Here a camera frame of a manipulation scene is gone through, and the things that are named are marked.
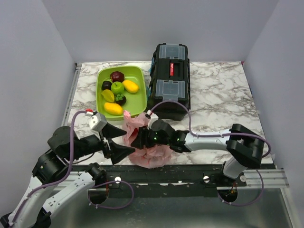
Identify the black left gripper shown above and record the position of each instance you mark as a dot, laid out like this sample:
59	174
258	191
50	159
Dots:
118	152

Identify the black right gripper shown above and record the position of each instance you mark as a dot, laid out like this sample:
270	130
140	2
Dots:
142	138

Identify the pink plastic bag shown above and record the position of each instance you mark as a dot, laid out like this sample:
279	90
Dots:
149	158

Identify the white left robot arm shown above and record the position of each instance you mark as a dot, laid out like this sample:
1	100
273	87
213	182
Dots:
38	206

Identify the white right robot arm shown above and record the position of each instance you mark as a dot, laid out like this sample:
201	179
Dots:
245	146

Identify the yellow fake mango lower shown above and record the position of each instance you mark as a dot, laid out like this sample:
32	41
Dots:
113	108

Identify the yellow fake mango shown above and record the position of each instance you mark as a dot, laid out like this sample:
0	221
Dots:
113	108
130	86

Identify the fake mangosteen green top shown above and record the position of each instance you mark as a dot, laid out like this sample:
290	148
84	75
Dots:
120	99

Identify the yellow fake starfruit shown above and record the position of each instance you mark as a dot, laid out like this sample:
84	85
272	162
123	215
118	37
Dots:
108	96

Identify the green fake apple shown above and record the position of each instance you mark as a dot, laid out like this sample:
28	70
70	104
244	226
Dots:
117	88

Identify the yellow fake mango upper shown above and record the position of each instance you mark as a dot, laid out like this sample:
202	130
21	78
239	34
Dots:
130	86

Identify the dark purple fake plum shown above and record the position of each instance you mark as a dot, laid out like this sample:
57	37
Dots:
106	85

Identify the dark red fake apple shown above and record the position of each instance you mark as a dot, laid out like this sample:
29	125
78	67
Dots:
117	76

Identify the green plastic tray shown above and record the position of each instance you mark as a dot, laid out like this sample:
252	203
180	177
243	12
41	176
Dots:
136	103

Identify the black plastic toolbox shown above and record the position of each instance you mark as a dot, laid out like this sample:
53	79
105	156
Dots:
170	80

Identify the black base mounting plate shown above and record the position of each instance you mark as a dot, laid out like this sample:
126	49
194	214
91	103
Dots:
168	181

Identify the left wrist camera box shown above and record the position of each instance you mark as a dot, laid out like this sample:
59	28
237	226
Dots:
97	122

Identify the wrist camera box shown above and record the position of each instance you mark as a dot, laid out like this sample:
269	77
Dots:
97	122
152	118

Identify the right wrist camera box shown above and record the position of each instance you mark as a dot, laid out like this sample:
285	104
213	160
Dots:
152	118

